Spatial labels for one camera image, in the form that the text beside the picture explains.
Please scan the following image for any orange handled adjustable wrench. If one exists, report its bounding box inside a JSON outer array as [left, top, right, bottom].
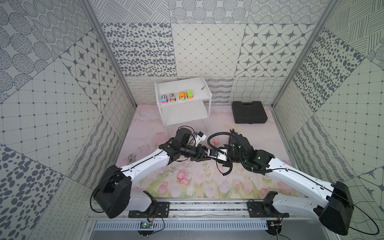
[[127, 154, 136, 165]]

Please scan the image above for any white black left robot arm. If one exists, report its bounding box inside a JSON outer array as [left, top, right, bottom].
[[91, 128, 208, 219]]

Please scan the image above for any green orange toy mixer truck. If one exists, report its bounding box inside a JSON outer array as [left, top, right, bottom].
[[179, 92, 186, 101]]

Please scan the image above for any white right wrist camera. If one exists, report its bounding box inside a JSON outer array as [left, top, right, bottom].
[[208, 149, 228, 162]]

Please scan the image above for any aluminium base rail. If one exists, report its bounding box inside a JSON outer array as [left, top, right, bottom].
[[85, 199, 322, 232]]

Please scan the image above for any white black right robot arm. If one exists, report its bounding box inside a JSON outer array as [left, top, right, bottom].
[[207, 132, 358, 236]]

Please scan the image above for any white two-tier shelf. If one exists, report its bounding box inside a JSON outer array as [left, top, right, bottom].
[[154, 76, 213, 130]]

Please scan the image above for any orange green toy dump truck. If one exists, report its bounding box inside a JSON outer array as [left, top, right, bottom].
[[186, 90, 194, 99]]

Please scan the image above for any pink teal toy truck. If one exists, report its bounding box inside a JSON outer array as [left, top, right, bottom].
[[161, 95, 168, 104]]

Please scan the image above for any black plastic tool case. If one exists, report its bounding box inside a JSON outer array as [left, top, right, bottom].
[[232, 101, 268, 124]]

